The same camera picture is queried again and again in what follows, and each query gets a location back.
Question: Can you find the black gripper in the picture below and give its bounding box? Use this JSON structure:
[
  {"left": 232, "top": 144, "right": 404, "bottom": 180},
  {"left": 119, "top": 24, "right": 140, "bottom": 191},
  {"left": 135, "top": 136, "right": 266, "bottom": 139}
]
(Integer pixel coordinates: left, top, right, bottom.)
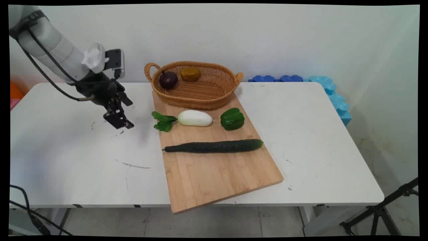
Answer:
[{"left": 69, "top": 71, "right": 135, "bottom": 130}]

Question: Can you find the brown yellow potato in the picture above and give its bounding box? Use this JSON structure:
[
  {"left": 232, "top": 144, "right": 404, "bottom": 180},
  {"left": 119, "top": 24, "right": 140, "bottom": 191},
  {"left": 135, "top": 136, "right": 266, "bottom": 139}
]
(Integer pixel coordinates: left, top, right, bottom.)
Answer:
[{"left": 180, "top": 67, "right": 201, "bottom": 82}]

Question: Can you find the dark purple fruit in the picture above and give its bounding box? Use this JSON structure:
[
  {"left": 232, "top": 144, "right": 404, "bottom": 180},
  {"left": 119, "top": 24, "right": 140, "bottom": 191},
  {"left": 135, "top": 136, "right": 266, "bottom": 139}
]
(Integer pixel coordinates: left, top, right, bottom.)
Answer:
[{"left": 159, "top": 70, "right": 179, "bottom": 90}]

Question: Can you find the white radish with green leaves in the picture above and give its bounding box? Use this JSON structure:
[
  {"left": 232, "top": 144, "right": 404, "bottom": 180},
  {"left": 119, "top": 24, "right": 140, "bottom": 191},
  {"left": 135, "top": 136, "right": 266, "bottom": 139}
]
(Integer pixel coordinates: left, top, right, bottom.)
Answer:
[{"left": 151, "top": 109, "right": 213, "bottom": 133}]

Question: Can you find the woven wicker basket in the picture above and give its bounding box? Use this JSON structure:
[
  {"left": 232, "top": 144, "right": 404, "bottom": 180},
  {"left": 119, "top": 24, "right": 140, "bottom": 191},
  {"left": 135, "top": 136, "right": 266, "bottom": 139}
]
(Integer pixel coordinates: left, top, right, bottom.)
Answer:
[{"left": 144, "top": 61, "right": 244, "bottom": 110}]

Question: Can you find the dark green cucumber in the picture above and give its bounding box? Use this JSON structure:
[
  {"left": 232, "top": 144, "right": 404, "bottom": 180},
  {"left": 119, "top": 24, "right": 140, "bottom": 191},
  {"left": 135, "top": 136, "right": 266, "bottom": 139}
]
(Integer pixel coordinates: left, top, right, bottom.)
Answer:
[{"left": 162, "top": 139, "right": 264, "bottom": 154}]

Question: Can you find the orange object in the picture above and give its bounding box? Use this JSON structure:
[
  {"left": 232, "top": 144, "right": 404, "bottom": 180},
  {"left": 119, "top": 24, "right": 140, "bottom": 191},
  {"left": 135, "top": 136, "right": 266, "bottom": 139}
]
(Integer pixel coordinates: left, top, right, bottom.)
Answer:
[{"left": 10, "top": 81, "right": 25, "bottom": 100}]

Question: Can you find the wooden cutting board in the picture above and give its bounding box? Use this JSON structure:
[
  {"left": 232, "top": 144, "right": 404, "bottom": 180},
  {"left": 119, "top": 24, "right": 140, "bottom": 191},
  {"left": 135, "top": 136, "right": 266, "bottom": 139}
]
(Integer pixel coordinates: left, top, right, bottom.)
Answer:
[{"left": 152, "top": 90, "right": 284, "bottom": 214}]

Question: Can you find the green bell pepper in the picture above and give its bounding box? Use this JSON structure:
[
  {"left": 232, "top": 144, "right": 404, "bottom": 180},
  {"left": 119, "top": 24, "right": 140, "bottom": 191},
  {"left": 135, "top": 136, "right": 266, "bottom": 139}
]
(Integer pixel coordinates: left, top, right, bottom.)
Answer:
[{"left": 220, "top": 107, "right": 245, "bottom": 131}]

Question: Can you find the grey table leg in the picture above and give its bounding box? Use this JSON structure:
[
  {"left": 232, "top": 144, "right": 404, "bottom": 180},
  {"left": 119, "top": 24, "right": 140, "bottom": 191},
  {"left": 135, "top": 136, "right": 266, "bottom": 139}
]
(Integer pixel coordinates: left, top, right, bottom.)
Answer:
[{"left": 49, "top": 208, "right": 73, "bottom": 236}]

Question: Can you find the light blue foam mat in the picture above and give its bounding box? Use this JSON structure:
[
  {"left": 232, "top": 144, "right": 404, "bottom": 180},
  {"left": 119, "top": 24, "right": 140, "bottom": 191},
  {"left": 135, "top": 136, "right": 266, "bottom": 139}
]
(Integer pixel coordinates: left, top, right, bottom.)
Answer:
[{"left": 303, "top": 76, "right": 352, "bottom": 127}]

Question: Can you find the white table leg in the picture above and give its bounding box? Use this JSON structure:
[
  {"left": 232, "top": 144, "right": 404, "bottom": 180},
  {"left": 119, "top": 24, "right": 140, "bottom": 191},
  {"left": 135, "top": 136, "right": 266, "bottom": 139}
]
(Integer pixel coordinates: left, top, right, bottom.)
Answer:
[{"left": 299, "top": 205, "right": 360, "bottom": 237}]

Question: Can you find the black tripod stand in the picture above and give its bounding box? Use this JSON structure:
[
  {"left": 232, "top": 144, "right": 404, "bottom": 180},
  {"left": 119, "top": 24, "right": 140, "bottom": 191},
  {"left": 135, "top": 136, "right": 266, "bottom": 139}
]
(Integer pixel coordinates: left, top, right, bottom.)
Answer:
[{"left": 339, "top": 177, "right": 419, "bottom": 236}]

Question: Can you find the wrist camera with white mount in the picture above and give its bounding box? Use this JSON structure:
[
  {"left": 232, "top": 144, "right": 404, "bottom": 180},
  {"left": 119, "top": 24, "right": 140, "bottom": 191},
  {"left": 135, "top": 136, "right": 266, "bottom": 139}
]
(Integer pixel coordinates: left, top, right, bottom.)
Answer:
[{"left": 81, "top": 42, "right": 125, "bottom": 79}]

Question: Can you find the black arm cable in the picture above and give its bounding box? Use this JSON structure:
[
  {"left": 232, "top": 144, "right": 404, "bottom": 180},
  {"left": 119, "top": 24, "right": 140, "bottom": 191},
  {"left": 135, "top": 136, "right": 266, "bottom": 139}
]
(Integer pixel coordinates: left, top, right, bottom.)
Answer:
[{"left": 15, "top": 28, "right": 121, "bottom": 101}]

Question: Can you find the black cable with metal connector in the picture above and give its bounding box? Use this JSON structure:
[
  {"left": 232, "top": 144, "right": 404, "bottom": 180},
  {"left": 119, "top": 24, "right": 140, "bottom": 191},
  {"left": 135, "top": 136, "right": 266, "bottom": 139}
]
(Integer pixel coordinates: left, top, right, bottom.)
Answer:
[{"left": 9, "top": 184, "right": 73, "bottom": 236}]

